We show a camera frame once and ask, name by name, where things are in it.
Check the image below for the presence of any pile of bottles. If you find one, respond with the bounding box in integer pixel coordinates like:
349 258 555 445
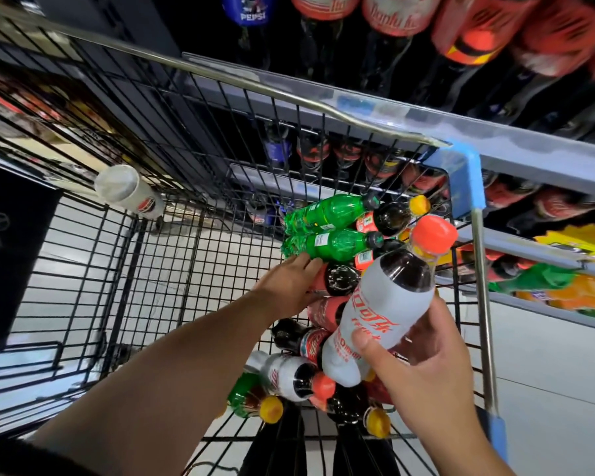
226 191 432 440

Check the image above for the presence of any person's left forearm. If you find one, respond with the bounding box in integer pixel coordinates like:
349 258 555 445
24 287 289 476

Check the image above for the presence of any yellow starburst promo sign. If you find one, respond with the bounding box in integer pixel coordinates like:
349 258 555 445
535 223 595 262

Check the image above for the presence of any white bottle red cap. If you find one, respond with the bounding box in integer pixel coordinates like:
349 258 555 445
320 213 460 389

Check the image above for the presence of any white paper cup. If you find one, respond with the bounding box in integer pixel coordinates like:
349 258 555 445
94 163 168 221

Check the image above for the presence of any person's right hand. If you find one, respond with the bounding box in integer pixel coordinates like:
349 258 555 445
352 295 477 442

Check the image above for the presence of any person's left hand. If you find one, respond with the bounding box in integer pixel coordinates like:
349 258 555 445
250 255 327 323

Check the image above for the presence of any black wire shopping cart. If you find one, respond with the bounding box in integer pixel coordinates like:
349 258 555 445
0 5 512 476

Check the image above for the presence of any grey store shelving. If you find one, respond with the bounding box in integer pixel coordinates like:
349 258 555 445
0 0 595 476

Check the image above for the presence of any red cola bottle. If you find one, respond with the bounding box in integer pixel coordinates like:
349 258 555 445
362 0 446 38
290 0 363 24
429 0 541 67

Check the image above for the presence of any dark cola bottle blue label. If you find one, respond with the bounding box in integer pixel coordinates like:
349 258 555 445
221 0 279 28

